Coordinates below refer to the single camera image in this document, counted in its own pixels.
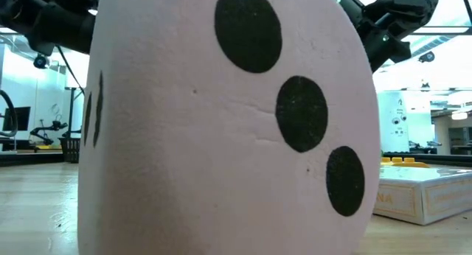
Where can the long yellow toy brick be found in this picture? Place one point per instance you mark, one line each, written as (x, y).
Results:
(405, 163)

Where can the white orange card box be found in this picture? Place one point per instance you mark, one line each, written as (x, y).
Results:
(424, 196)

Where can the pink foam dice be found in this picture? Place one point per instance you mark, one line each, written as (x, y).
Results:
(184, 137)

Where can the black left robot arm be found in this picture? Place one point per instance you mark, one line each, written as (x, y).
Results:
(55, 23)

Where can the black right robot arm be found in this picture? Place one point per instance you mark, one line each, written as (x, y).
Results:
(409, 4)

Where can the black background robot arm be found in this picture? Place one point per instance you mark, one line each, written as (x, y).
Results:
(46, 129)

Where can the white round pillar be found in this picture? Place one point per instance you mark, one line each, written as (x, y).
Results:
(392, 137)

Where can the black plastic basket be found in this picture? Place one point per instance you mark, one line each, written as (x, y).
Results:
(70, 150)

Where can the black ceiling camera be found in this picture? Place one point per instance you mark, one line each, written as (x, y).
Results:
(426, 56)
(40, 61)

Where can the black wall monitor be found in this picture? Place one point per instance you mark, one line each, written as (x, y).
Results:
(22, 118)

